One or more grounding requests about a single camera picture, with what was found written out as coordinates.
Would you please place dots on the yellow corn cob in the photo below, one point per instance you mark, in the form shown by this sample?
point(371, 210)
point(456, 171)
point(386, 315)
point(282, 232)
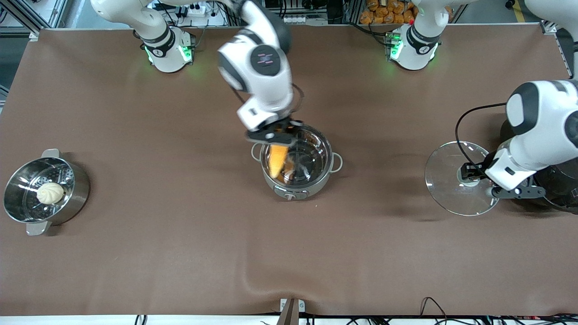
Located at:
point(277, 158)

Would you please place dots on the round glass pot lid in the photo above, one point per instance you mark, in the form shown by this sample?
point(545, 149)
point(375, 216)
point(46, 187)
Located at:
point(447, 192)

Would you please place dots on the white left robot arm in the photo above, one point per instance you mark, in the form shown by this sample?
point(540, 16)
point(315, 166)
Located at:
point(542, 117)

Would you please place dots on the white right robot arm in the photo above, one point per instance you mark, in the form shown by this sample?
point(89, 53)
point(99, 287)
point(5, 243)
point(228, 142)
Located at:
point(262, 58)

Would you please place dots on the grey electric cooking pot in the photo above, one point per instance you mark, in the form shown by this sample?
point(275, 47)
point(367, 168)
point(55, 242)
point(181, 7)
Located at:
point(317, 187)

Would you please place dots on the stainless steel steamer pot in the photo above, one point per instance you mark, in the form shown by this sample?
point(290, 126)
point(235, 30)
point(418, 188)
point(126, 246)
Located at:
point(77, 198)

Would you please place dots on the black rice cooker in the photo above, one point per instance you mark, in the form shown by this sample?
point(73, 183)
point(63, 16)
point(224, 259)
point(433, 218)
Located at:
point(560, 192)

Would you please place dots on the brown table cloth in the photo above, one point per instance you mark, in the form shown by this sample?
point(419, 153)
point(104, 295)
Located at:
point(289, 253)

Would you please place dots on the white power strip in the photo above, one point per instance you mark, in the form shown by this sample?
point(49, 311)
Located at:
point(194, 10)

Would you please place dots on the crate of orange buns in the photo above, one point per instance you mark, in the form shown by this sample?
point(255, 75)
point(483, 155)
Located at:
point(388, 11)

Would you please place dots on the grey metal table clamp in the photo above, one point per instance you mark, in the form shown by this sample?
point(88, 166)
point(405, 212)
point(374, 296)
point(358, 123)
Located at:
point(291, 310)

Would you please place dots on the white steamed bun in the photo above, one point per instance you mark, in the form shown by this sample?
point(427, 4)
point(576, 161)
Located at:
point(50, 193)

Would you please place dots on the aluminium frame profile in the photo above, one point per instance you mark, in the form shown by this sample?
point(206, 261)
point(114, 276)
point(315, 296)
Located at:
point(548, 27)
point(20, 18)

